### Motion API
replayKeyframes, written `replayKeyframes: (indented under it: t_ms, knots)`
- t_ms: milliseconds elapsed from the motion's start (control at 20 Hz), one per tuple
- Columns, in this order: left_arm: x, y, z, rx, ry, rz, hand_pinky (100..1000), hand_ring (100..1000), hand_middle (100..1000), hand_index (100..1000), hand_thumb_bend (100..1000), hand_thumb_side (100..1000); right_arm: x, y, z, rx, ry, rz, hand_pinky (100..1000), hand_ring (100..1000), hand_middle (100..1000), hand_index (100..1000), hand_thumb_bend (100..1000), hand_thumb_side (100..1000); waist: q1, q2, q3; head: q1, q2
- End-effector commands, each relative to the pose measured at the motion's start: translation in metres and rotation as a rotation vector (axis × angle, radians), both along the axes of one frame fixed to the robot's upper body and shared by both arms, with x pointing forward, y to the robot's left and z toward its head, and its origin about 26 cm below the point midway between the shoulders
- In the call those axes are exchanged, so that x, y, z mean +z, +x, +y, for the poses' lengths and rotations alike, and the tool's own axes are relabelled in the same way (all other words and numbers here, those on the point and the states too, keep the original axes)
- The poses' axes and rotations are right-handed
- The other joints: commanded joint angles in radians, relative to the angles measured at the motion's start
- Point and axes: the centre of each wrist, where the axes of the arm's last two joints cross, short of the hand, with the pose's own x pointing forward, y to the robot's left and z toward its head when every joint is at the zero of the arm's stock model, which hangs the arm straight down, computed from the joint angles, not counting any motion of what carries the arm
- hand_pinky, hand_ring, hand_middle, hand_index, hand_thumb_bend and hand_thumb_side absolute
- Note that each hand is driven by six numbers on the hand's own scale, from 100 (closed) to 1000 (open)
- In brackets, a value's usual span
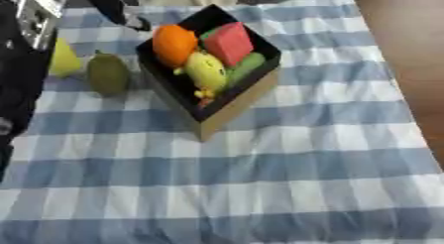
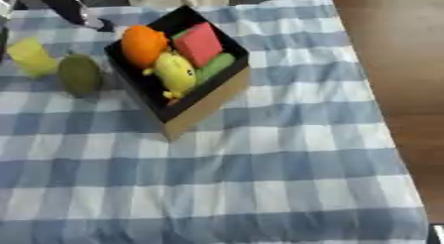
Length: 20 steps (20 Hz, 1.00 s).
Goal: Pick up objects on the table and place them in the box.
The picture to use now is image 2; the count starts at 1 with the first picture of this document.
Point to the green block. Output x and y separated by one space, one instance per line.
215 66
178 34

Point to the red block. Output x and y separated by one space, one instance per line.
198 44

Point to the yellow block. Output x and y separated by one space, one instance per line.
32 58

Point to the tan cardboard box black inside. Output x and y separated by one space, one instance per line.
202 104

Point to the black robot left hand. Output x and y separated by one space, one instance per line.
65 6

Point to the yellow duck soft toy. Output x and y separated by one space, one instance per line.
175 72

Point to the green toy avocado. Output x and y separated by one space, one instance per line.
79 74

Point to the black and white object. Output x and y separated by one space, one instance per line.
436 234

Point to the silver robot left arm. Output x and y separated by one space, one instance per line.
6 5

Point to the orange toy fruit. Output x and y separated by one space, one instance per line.
141 44

